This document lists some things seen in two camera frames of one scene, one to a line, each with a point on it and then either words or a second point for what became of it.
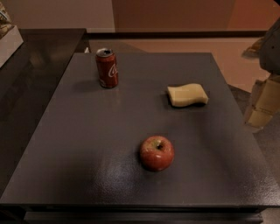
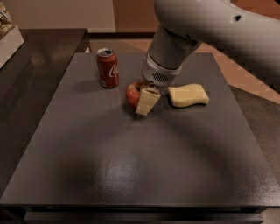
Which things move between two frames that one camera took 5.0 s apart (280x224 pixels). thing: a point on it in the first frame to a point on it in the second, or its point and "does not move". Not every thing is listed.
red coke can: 107,67 does not move
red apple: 157,153 to 133,94
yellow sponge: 187,94 does not move
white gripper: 271,52 to 157,73
